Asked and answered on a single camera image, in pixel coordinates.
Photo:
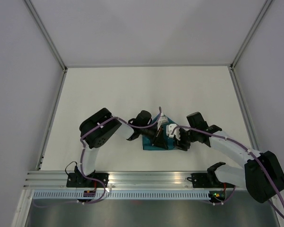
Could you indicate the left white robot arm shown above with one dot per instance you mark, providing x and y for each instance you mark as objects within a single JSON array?
[{"x": 99, "y": 128}]

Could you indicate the aluminium frame post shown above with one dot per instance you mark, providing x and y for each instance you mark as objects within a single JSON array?
[
  {"x": 259, "y": 18},
  {"x": 37, "y": 19}
]

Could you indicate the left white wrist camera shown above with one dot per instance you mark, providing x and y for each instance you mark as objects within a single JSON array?
[{"x": 162, "y": 119}]

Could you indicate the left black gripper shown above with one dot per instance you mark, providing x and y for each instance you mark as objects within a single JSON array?
[{"x": 160, "y": 141}]

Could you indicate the left aluminium frame post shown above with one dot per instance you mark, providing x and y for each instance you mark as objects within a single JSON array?
[{"x": 37, "y": 19}]

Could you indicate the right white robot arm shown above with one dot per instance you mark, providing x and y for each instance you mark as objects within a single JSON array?
[{"x": 260, "y": 173}]

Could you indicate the teal cloth napkin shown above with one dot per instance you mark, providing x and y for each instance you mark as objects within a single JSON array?
[{"x": 147, "y": 144}]

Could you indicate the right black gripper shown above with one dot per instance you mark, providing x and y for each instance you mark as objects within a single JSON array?
[{"x": 178, "y": 144}]

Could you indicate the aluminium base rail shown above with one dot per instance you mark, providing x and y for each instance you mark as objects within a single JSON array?
[{"x": 119, "y": 180}]

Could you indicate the white slotted cable duct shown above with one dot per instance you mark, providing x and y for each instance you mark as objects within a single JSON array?
[{"x": 124, "y": 194}]

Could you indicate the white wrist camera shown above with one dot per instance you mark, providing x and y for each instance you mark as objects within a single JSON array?
[
  {"x": 162, "y": 119},
  {"x": 173, "y": 131}
]

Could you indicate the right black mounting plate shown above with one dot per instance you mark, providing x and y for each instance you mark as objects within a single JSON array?
[{"x": 203, "y": 180}]

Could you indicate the right aluminium frame post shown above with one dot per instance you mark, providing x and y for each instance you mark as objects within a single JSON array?
[{"x": 259, "y": 18}]

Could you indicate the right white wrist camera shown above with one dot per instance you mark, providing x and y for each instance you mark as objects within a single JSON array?
[{"x": 173, "y": 131}]

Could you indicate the black mounting plate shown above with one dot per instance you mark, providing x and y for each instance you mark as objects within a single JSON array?
[
  {"x": 76, "y": 180},
  {"x": 203, "y": 180}
]

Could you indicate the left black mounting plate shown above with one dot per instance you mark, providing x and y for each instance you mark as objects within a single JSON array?
[{"x": 76, "y": 180}]

